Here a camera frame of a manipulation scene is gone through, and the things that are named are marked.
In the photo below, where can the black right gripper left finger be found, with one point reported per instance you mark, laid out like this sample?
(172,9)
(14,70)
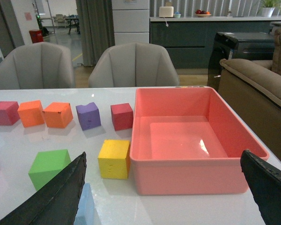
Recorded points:
(56,203)

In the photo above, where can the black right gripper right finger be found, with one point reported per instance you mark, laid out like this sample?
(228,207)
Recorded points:
(264,181)

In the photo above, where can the light blue foam block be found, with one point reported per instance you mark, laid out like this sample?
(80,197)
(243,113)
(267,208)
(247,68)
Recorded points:
(85,212)

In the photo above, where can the green foam block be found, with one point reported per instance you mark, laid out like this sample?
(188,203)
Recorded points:
(46,165)

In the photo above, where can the yellow foam block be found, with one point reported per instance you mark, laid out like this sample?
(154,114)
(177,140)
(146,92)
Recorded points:
(114,159)

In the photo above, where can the orange foam block right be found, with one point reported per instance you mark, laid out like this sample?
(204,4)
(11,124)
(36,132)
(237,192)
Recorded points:
(58,115)

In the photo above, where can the orange foam block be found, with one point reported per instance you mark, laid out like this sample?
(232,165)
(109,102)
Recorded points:
(31,113)
(58,115)

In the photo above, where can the purple foam block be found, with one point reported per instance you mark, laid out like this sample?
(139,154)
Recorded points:
(88,116)

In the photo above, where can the orange foam block left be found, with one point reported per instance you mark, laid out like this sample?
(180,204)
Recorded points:
(31,113)

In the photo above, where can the pink plastic bin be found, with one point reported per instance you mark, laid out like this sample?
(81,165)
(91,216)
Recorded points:
(188,141)

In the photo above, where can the beige sofa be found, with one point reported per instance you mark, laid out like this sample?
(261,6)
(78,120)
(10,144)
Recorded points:
(253,89)

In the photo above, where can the magenta foam block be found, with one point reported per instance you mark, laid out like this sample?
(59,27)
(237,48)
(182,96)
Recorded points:
(8,113)

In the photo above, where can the red foam block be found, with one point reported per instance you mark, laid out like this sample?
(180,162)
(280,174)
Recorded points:
(122,116)

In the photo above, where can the grey armchair left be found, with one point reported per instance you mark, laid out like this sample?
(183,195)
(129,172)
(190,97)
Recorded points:
(41,65)

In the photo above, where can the grey armchair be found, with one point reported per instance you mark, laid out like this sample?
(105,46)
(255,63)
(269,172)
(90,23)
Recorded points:
(41,65)
(134,65)

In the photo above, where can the black appliance box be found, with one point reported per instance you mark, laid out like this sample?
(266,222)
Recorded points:
(246,45)

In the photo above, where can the grey armchair right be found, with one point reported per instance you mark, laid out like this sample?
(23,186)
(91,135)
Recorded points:
(134,65)

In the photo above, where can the dark grey counter cabinet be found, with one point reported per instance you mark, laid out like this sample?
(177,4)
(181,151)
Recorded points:
(189,40)

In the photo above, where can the red bin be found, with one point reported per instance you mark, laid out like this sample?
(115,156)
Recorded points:
(36,36)

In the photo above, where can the potted plant white pot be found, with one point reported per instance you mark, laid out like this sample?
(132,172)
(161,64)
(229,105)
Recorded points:
(267,8)

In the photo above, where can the grey curtain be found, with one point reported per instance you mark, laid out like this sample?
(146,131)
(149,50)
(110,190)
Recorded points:
(96,27)

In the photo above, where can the fruit bowl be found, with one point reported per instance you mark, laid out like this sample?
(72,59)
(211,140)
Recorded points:
(202,13)

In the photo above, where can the small green bowl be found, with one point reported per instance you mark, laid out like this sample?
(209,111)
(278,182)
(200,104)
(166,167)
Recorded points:
(177,15)

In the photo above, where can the white drawer cabinet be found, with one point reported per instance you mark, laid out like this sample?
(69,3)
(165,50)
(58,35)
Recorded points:
(130,21)

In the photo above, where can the white toaster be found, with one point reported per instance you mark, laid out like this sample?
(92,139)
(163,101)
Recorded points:
(166,11)

